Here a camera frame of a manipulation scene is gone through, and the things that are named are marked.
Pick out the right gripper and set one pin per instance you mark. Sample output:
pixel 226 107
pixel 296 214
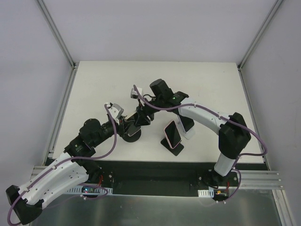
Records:
pixel 143 113

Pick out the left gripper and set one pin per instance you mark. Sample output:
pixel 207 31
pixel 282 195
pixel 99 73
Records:
pixel 124 124

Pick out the black round-base clamp stand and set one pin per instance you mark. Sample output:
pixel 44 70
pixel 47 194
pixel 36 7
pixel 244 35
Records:
pixel 132 138

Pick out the pink case phone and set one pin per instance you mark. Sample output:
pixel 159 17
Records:
pixel 172 135

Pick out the purple case phone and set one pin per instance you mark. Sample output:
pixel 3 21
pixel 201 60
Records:
pixel 185 123

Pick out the white folding phone stand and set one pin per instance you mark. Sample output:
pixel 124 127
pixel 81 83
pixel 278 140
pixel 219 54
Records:
pixel 187 135

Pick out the cream case phone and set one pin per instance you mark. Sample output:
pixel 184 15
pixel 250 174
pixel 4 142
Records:
pixel 132 129

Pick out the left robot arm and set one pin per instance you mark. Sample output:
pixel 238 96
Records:
pixel 75 165

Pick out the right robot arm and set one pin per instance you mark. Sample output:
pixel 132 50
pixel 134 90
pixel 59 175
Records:
pixel 233 134

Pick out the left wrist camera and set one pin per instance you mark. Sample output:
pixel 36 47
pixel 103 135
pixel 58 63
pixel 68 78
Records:
pixel 114 111

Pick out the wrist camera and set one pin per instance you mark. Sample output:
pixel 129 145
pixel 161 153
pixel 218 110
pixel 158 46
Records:
pixel 136 93
pixel 114 111

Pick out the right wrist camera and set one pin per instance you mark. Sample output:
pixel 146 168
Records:
pixel 136 93

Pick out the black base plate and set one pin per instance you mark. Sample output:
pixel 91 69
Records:
pixel 182 179

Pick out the left cable duct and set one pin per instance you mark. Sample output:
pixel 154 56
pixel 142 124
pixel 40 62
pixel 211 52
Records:
pixel 88 190

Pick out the cable duct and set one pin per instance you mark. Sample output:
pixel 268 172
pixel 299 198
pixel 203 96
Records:
pixel 213 193
pixel 88 190

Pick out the right cable duct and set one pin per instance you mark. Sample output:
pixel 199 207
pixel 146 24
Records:
pixel 213 193

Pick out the left aluminium frame post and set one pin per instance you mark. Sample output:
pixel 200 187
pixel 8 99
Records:
pixel 56 34

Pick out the aluminium frame post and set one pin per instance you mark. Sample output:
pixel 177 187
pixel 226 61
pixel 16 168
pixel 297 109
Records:
pixel 266 22
pixel 56 34

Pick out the right aluminium frame post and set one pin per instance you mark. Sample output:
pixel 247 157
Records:
pixel 266 22

